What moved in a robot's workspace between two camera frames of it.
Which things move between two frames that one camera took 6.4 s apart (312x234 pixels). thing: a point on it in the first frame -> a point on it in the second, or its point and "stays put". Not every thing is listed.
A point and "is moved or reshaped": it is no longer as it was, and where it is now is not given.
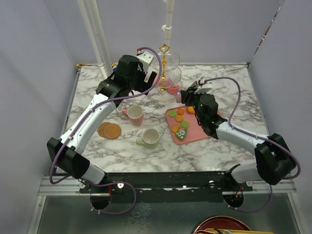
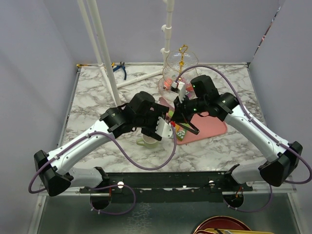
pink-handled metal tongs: [178, 95] is moved or reshaped
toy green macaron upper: [171, 113] stays put
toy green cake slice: [181, 134] stays put
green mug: [150, 138] stays put
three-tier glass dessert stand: [170, 76] is moved or reshaped
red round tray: [221, 222] stays put
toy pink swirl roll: [156, 80] -> [168, 84]
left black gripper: [144, 86] -> [160, 111]
